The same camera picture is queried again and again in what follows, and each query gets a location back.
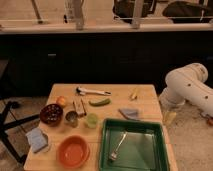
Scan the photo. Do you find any grey-blue towel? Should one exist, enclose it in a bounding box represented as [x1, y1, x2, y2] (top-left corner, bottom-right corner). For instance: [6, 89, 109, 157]
[119, 108, 139, 120]

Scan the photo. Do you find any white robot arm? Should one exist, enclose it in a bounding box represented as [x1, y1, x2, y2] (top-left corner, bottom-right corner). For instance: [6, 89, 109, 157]
[159, 63, 213, 117]

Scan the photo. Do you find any green plastic tray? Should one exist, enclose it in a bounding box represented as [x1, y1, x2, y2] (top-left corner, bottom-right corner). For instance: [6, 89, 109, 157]
[98, 119, 170, 171]

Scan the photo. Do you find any green cucumber toy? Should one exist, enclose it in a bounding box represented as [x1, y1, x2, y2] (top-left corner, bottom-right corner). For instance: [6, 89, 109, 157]
[89, 98, 111, 107]

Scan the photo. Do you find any yellow banana toy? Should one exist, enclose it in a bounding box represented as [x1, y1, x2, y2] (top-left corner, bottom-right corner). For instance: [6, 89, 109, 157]
[130, 88, 139, 100]

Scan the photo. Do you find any light green cup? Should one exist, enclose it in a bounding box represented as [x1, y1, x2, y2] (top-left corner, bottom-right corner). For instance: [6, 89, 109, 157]
[85, 113, 98, 129]

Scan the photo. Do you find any wooden table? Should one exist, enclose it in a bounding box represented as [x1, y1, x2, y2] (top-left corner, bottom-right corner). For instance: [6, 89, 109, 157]
[23, 83, 179, 171]

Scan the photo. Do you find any orange peach toy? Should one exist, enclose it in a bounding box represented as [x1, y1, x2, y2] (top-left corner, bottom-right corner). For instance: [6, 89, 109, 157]
[56, 96, 67, 108]

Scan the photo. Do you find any small metal cup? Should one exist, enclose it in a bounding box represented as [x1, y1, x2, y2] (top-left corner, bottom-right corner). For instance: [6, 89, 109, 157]
[65, 111, 78, 128]

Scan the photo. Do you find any dark red colander bowl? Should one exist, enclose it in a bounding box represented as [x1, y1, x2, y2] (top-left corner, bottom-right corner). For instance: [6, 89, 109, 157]
[39, 103, 63, 127]

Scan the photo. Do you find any metal fork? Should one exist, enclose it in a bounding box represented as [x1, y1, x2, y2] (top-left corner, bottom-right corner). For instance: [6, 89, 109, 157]
[109, 132, 127, 161]

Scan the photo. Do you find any orange plastic bowl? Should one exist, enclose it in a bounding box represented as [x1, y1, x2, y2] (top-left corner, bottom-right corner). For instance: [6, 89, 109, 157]
[56, 135, 90, 169]

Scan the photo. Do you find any blue sponge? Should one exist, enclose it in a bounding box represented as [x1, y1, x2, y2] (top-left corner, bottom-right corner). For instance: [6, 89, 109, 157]
[26, 128, 48, 153]

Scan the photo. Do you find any black chair base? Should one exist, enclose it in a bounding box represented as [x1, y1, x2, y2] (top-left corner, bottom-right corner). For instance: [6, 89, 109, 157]
[0, 101, 39, 164]

